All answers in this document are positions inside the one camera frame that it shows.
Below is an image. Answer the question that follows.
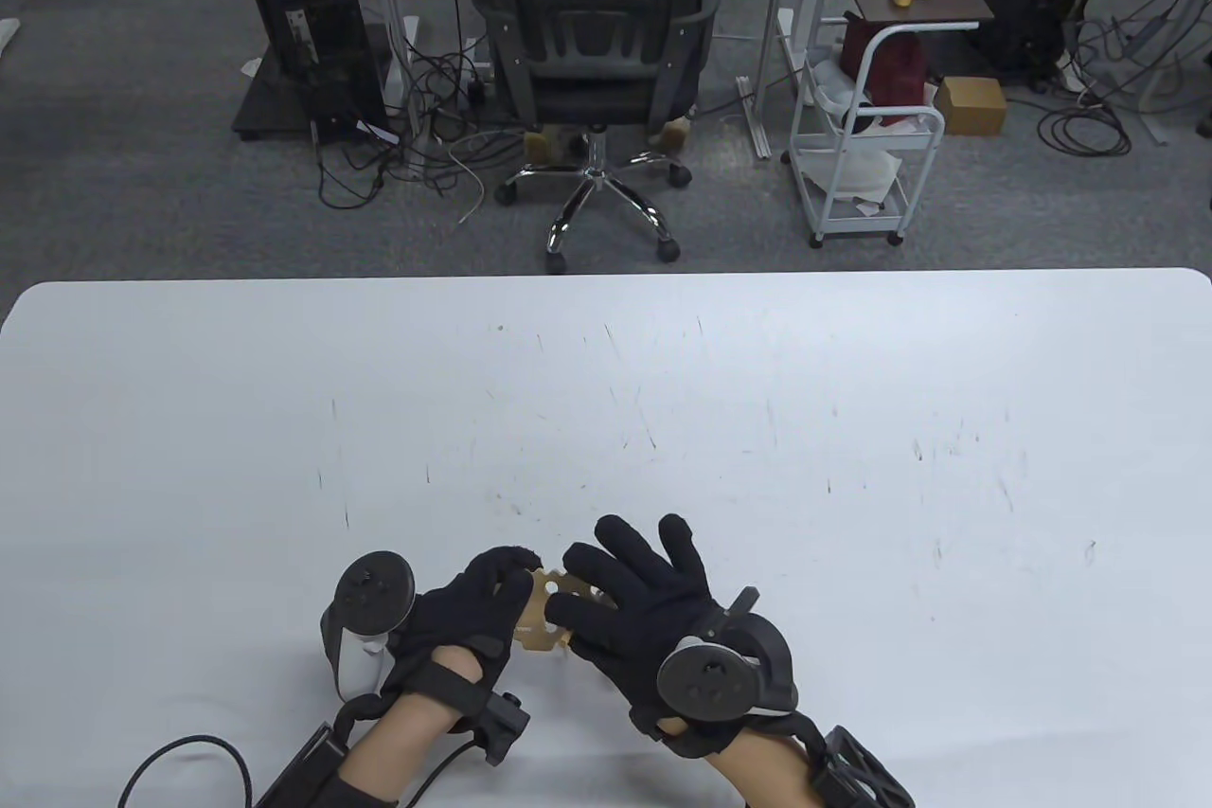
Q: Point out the brown cardboard box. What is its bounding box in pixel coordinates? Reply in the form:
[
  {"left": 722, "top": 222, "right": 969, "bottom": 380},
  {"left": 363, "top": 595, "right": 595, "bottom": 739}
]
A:
[{"left": 936, "top": 77, "right": 1007, "bottom": 135}]

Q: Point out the white rolling cart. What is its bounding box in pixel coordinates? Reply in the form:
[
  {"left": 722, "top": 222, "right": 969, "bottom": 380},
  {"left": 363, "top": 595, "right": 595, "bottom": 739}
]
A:
[{"left": 784, "top": 8, "right": 946, "bottom": 250}]

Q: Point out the person's left hand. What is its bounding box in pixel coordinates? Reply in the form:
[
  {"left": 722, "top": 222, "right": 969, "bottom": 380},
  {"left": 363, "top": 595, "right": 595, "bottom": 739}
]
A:
[{"left": 382, "top": 546, "right": 547, "bottom": 735}]

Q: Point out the black and white tracking controller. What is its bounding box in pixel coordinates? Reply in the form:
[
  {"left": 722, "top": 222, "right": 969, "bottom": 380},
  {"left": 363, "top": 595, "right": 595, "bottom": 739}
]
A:
[
  {"left": 320, "top": 550, "right": 419, "bottom": 705},
  {"left": 655, "top": 588, "right": 803, "bottom": 724}
]

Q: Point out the white crumpled paper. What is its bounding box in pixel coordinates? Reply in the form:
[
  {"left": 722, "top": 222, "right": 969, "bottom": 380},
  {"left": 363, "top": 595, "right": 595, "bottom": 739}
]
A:
[{"left": 800, "top": 147, "right": 900, "bottom": 203}]

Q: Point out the tangle of black cables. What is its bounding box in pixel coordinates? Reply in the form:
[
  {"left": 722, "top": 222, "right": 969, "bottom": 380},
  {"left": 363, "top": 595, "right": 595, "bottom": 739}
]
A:
[{"left": 317, "top": 12, "right": 531, "bottom": 212}]

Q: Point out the white floor cable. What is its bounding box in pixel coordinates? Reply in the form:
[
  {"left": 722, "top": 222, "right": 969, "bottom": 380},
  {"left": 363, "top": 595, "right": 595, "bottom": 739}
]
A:
[{"left": 450, "top": 135, "right": 489, "bottom": 224}]

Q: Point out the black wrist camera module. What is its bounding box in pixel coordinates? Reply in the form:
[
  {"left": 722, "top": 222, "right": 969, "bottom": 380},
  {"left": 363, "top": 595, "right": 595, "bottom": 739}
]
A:
[{"left": 473, "top": 692, "right": 531, "bottom": 766}]

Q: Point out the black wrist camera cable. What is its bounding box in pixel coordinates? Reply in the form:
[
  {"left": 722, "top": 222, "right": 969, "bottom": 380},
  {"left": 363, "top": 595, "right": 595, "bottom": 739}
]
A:
[{"left": 405, "top": 737, "right": 479, "bottom": 808}]

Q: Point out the person's right forearm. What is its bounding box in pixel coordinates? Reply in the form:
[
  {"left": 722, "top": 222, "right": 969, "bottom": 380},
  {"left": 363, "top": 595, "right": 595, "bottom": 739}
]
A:
[{"left": 705, "top": 730, "right": 832, "bottom": 808}]

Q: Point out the black forearm strapped pack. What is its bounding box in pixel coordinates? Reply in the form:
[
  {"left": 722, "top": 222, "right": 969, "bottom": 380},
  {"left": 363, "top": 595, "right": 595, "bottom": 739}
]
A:
[
  {"left": 256, "top": 721, "right": 348, "bottom": 808},
  {"left": 808, "top": 725, "right": 918, "bottom": 808}
]

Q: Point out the dark red bag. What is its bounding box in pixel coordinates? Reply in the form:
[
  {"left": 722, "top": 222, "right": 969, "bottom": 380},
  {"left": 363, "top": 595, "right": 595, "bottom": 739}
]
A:
[{"left": 841, "top": 12, "right": 931, "bottom": 125}]

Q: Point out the black looped pack cable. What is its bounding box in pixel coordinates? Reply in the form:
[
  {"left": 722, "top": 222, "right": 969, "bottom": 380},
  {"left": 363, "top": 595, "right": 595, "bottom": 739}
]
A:
[{"left": 118, "top": 734, "right": 255, "bottom": 808}]

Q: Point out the black mesh office chair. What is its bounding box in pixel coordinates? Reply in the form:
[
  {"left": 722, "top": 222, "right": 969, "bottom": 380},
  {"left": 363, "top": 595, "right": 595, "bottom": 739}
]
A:
[{"left": 471, "top": 0, "right": 725, "bottom": 274}]

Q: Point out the black glove cable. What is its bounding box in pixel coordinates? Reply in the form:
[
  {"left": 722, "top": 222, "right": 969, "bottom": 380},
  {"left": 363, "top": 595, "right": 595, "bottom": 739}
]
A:
[{"left": 333, "top": 692, "right": 387, "bottom": 743}]

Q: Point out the wooden crocodile lacing toy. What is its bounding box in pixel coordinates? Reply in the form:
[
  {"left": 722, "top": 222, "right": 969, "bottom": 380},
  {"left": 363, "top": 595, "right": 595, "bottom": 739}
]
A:
[{"left": 511, "top": 566, "right": 616, "bottom": 657}]

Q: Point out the coiled black floor cable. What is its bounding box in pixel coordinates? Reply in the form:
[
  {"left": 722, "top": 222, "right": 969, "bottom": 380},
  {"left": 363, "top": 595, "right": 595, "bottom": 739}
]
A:
[{"left": 1037, "top": 102, "right": 1132, "bottom": 157}]

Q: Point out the person's right hand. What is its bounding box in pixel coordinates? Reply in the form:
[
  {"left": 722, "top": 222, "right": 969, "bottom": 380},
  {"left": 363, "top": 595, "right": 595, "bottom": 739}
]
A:
[{"left": 544, "top": 512, "right": 803, "bottom": 759}]

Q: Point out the black computer tower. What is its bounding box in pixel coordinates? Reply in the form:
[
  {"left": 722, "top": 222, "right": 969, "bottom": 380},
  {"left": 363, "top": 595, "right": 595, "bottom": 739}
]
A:
[{"left": 254, "top": 0, "right": 397, "bottom": 148}]

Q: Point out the person's left forearm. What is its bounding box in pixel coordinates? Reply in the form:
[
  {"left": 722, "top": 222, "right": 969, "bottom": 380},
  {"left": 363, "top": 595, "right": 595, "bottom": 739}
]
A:
[{"left": 336, "top": 645, "right": 479, "bottom": 808}]

